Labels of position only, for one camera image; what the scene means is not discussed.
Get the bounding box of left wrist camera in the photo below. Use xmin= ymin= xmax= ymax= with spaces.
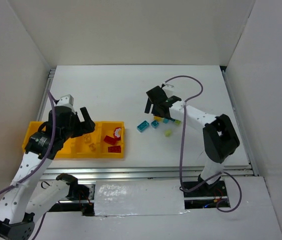
xmin=56 ymin=94 xmax=74 ymax=108

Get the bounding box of red rectangular lego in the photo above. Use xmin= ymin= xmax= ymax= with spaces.
xmin=103 ymin=135 xmax=117 ymax=146

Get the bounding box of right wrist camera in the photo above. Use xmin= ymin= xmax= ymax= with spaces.
xmin=161 ymin=83 xmax=175 ymax=90

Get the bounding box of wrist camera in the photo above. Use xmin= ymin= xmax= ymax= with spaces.
xmin=56 ymin=94 xmax=74 ymax=108
xmin=161 ymin=83 xmax=175 ymax=90

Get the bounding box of yellow three-compartment bin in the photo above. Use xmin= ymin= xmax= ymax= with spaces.
xmin=21 ymin=120 xmax=126 ymax=160

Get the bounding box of red arched lego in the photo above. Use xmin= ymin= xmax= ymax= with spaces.
xmin=113 ymin=127 xmax=122 ymax=140

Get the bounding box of small orange lego in bin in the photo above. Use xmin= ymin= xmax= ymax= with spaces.
xmin=88 ymin=143 xmax=97 ymax=152

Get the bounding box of aluminium rail frame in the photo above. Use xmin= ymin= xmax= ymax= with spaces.
xmin=35 ymin=65 xmax=261 ymax=216

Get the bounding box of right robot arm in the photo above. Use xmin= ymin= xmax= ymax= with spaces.
xmin=145 ymin=84 xmax=240 ymax=193

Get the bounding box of white taped sheet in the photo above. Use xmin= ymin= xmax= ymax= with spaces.
xmin=94 ymin=179 xmax=186 ymax=217

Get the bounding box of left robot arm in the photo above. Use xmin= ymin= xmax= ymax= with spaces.
xmin=0 ymin=106 xmax=96 ymax=240

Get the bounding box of blue long lego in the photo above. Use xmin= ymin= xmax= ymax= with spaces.
xmin=136 ymin=120 xmax=149 ymax=133

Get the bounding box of yellow lego brick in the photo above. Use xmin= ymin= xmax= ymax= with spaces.
xmin=82 ymin=134 xmax=91 ymax=144

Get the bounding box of blue two-by-two lego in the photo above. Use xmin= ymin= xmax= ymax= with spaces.
xmin=151 ymin=120 xmax=159 ymax=129

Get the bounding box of pale green small lego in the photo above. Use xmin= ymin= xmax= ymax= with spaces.
xmin=164 ymin=129 xmax=172 ymax=137

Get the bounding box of yellow rounded lego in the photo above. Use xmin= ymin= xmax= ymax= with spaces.
xmin=153 ymin=116 xmax=162 ymax=122

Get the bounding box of light blue small lego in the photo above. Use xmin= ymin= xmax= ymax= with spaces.
xmin=163 ymin=118 xmax=169 ymax=124

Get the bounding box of red yellow lego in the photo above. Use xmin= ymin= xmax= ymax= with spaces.
xmin=108 ymin=145 xmax=122 ymax=153

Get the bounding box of light green lego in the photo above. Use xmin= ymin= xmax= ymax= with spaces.
xmin=175 ymin=120 xmax=182 ymax=126

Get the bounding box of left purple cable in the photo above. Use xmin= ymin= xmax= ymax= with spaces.
xmin=0 ymin=88 xmax=59 ymax=238

